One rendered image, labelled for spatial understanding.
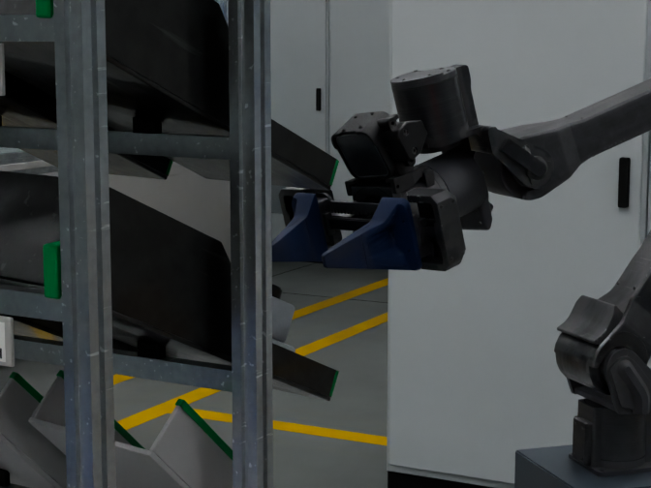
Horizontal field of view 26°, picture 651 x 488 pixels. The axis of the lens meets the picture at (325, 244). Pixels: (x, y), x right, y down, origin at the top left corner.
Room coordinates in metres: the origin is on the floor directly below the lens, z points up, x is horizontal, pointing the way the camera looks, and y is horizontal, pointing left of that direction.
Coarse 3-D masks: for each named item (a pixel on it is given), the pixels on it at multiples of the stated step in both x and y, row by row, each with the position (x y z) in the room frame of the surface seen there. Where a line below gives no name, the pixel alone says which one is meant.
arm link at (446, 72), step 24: (432, 72) 1.20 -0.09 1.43; (456, 72) 1.21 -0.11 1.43; (408, 96) 1.19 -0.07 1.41; (432, 96) 1.18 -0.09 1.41; (456, 96) 1.20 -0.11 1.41; (408, 120) 1.19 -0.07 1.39; (432, 120) 1.19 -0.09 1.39; (456, 120) 1.19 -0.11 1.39; (432, 144) 1.19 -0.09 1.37; (480, 144) 1.21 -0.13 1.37; (504, 144) 1.19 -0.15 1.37; (528, 144) 1.21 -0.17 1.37; (528, 168) 1.20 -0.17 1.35; (552, 168) 1.21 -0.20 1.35
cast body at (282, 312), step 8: (272, 288) 1.06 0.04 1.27; (280, 288) 1.07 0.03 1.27; (272, 296) 1.05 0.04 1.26; (280, 296) 1.07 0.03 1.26; (272, 304) 1.05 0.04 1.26; (280, 304) 1.05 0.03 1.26; (288, 304) 1.06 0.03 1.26; (272, 312) 1.05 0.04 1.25; (280, 312) 1.05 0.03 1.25; (288, 312) 1.06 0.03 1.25; (272, 320) 1.05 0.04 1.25; (280, 320) 1.05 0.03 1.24; (288, 320) 1.06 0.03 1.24; (272, 328) 1.05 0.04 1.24; (280, 328) 1.05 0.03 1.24; (288, 328) 1.06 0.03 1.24; (272, 336) 1.05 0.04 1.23; (280, 336) 1.05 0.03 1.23; (280, 344) 1.05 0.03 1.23
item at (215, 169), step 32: (0, 0) 0.89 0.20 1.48; (32, 0) 0.86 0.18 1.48; (128, 0) 0.89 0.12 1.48; (160, 0) 0.91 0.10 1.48; (192, 0) 0.93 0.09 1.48; (128, 32) 0.89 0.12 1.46; (160, 32) 0.91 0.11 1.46; (192, 32) 0.93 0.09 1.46; (224, 32) 0.95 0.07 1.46; (32, 64) 0.93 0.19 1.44; (128, 64) 0.89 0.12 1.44; (160, 64) 0.91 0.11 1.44; (192, 64) 0.93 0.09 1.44; (224, 64) 0.95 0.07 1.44; (128, 96) 0.94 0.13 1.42; (160, 96) 0.92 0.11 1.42; (192, 96) 0.93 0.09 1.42; (224, 96) 0.95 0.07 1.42; (128, 128) 1.03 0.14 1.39; (192, 128) 0.97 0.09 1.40; (224, 128) 0.95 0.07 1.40; (192, 160) 1.07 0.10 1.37; (224, 160) 1.04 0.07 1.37; (288, 160) 1.00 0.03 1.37; (320, 160) 1.03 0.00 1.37
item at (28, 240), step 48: (0, 192) 0.92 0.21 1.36; (48, 192) 0.89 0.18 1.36; (0, 240) 0.90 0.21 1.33; (48, 240) 0.87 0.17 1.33; (144, 240) 0.90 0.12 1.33; (192, 240) 0.93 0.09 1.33; (144, 288) 0.89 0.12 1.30; (192, 288) 0.93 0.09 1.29; (144, 336) 0.95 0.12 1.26; (192, 336) 0.93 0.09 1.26; (288, 384) 1.00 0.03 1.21
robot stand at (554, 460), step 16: (544, 448) 1.33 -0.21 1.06; (560, 448) 1.33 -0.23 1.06; (528, 464) 1.30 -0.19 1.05; (544, 464) 1.28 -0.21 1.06; (560, 464) 1.28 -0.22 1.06; (576, 464) 1.28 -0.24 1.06; (528, 480) 1.30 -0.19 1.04; (544, 480) 1.27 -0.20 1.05; (560, 480) 1.24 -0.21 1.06; (576, 480) 1.23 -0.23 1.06; (592, 480) 1.23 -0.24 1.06; (608, 480) 1.23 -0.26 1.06; (624, 480) 1.23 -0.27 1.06; (640, 480) 1.23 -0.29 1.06
